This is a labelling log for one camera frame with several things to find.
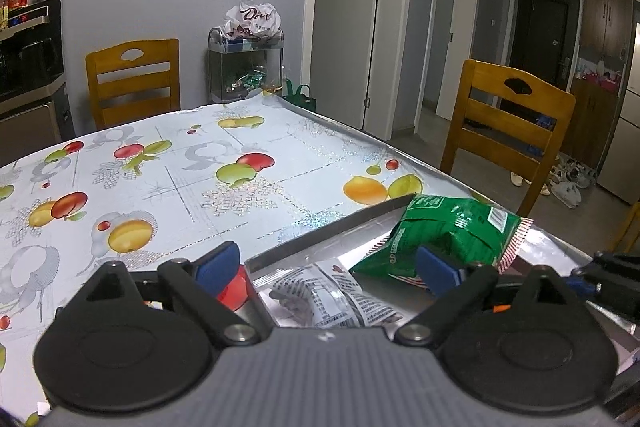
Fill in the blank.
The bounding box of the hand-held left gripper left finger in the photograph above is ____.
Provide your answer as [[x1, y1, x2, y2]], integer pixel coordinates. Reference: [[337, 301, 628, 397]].
[[75, 241, 261, 348]]

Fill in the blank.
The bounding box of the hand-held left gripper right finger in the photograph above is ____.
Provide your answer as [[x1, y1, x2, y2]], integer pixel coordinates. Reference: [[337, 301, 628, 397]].
[[395, 244, 576, 348]]

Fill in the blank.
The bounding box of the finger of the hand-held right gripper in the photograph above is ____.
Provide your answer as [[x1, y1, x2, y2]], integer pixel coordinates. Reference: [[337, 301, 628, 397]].
[[567, 249, 640, 310]]

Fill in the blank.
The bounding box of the green snack bag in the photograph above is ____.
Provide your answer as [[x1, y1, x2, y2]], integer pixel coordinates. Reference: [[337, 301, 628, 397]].
[[348, 194, 535, 288]]

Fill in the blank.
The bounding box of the grey cardboard box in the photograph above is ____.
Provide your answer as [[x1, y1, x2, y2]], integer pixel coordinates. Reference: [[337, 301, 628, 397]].
[[242, 193, 640, 375]]

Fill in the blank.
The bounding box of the clear grey-print packet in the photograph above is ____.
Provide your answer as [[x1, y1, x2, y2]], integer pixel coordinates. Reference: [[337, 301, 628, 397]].
[[267, 259, 403, 329]]

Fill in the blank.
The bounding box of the fruit print tablecloth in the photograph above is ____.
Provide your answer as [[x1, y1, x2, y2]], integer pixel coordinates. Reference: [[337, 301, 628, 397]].
[[0, 99, 621, 427]]

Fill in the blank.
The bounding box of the pile of shoes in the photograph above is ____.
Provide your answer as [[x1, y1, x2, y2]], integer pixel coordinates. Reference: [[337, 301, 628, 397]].
[[510, 154, 598, 208]]

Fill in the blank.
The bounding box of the wooden chair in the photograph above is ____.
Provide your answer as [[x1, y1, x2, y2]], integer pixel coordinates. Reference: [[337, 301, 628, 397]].
[[440, 59, 577, 218], [85, 38, 181, 131]]

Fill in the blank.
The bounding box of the white refrigerator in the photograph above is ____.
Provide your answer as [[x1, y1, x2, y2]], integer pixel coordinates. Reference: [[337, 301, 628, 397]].
[[597, 22, 640, 205]]

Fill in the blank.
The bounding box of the brown shoe cabinet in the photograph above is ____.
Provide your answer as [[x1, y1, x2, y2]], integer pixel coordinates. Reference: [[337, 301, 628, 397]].
[[570, 77, 626, 168]]

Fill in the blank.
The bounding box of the green tote bag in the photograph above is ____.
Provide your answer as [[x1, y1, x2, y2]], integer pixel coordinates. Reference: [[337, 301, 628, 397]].
[[282, 78, 318, 112]]

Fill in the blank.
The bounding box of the pile of wrapped candies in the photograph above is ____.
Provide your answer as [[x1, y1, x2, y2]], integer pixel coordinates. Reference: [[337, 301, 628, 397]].
[[222, 64, 281, 95]]

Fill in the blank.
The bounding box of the white plastic bag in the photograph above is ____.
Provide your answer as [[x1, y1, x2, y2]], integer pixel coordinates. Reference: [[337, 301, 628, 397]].
[[223, 0, 282, 42]]

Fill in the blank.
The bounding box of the dark entrance door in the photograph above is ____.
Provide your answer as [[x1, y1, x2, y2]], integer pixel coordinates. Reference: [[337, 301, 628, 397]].
[[510, 0, 583, 92]]

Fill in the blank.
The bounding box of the grey interior door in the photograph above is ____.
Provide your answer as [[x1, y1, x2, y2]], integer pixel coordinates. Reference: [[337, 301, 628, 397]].
[[312, 0, 386, 140]]

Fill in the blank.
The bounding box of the black oven cabinet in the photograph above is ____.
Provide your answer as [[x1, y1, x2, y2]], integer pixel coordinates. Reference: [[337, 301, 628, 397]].
[[0, 0, 76, 168]]

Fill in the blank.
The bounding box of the dark wooden wall cabinet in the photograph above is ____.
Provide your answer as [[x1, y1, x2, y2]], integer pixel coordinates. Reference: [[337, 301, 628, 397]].
[[580, 0, 640, 62]]

